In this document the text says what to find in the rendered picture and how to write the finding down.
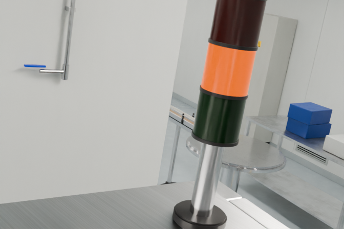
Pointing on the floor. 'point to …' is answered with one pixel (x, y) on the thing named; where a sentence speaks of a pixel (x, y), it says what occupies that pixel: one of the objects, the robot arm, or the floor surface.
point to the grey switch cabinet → (269, 72)
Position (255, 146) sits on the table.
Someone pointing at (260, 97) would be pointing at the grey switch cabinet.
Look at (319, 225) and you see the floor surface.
